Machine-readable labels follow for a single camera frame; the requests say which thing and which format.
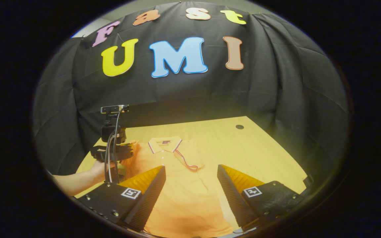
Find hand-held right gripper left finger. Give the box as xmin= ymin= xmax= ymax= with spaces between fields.
xmin=76 ymin=165 xmax=167 ymax=232

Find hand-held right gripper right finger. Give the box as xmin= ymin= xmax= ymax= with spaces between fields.
xmin=217 ymin=164 xmax=307 ymax=232

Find orange T-shirt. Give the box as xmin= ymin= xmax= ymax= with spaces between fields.
xmin=121 ymin=136 xmax=240 ymax=238

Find black backdrop cloth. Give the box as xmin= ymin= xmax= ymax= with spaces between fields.
xmin=33 ymin=2 xmax=349 ymax=185

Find black camera cable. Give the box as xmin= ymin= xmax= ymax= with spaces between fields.
xmin=105 ymin=105 xmax=130 ymax=185

